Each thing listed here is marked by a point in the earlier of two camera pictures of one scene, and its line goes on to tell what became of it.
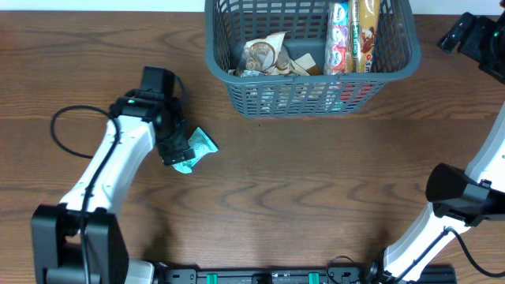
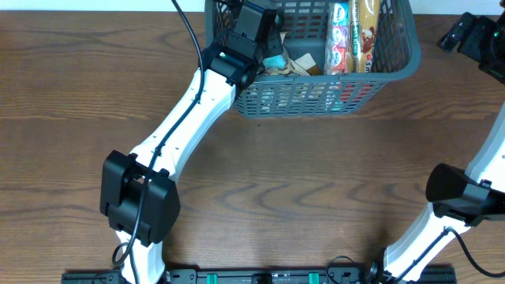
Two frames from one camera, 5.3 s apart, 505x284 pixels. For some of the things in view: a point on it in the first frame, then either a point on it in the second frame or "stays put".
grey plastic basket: [231, 25] stays put
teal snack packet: [202, 145] → [278, 61]
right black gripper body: [485, 43] stays put
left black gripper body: [175, 143] → [273, 44]
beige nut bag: [308, 65] stays put
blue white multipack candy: [337, 57] stays put
